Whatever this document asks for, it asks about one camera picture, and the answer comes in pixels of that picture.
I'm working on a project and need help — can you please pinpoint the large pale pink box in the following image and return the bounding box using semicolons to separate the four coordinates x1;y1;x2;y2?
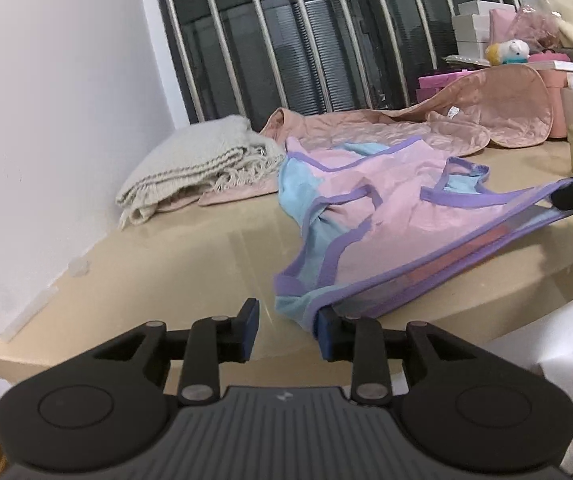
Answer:
537;67;572;139

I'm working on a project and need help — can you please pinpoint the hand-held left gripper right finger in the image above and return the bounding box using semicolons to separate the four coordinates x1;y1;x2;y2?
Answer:
317;305;497;407

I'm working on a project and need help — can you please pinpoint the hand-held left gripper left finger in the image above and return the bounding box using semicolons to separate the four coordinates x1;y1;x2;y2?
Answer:
74;298;260;407

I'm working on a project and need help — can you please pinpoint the pink quilted jacket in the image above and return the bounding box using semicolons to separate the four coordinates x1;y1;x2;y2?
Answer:
197;66;553;208

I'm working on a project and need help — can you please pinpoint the stack of white boxes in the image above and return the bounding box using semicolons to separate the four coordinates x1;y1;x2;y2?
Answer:
451;1;497;58

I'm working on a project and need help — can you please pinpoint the pink flat box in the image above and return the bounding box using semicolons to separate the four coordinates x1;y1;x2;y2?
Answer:
415;71;472;108

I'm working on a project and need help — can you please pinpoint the white yellow plush toy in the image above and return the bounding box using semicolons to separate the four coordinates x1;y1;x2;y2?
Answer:
485;39;531;66

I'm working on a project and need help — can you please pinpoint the clear-wrapped pink bundle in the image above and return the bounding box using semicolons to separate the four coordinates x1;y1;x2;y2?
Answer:
511;4;565;53

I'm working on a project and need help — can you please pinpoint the dark patterned packet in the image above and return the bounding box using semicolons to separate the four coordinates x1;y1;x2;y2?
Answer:
441;52;492;68

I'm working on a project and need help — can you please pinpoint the cream knitted fringed scarf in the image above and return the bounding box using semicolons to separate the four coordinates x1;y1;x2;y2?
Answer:
115;115;287;231

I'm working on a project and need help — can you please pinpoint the pink blue purple-trimmed garment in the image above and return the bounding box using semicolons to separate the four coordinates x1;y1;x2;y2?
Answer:
272;136;573;337

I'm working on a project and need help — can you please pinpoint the window with metal bars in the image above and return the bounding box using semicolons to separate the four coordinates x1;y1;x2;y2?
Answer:
149;0;522;126

